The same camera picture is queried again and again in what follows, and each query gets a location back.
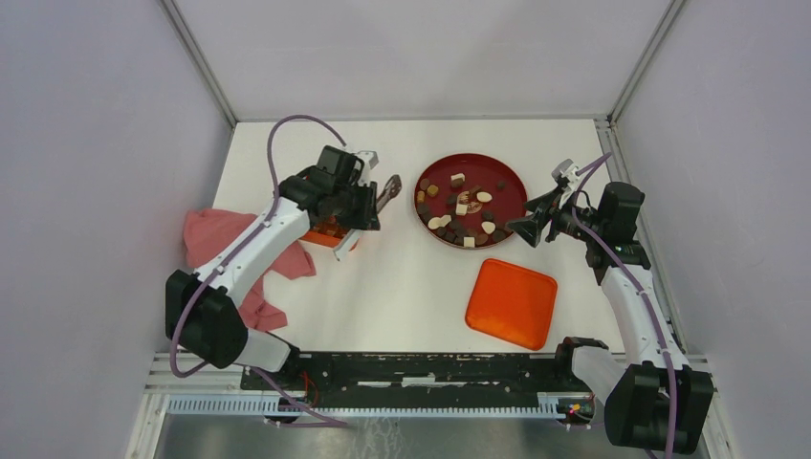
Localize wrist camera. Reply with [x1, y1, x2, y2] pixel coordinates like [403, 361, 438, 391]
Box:
[551, 159, 581, 189]
[355, 150, 379, 186]

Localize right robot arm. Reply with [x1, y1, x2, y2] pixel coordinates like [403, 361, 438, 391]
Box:
[507, 180, 715, 458]

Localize metal serving tongs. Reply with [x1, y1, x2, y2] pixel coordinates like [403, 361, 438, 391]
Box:
[333, 174, 402, 261]

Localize white oval chocolate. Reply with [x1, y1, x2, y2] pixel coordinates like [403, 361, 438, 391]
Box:
[475, 191, 493, 203]

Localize orange chocolate box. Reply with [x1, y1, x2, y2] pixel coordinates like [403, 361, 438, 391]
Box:
[298, 174, 362, 252]

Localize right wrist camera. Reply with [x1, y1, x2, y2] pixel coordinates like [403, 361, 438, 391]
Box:
[551, 159, 581, 189]

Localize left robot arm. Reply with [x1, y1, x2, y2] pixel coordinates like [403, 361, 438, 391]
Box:
[165, 145, 381, 390]

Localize pink cloth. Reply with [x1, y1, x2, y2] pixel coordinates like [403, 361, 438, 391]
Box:
[183, 208, 317, 332]

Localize red round tray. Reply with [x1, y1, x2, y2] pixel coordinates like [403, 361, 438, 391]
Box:
[413, 153, 528, 250]

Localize orange box lid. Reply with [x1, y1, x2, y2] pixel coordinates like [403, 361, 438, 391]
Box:
[465, 258, 559, 351]

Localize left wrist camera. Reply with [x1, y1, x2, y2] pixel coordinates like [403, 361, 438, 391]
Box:
[355, 150, 379, 186]

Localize white heart chocolate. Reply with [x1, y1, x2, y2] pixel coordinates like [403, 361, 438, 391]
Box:
[481, 221, 496, 234]

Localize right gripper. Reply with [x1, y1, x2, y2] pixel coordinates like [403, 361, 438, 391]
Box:
[505, 184, 605, 248]

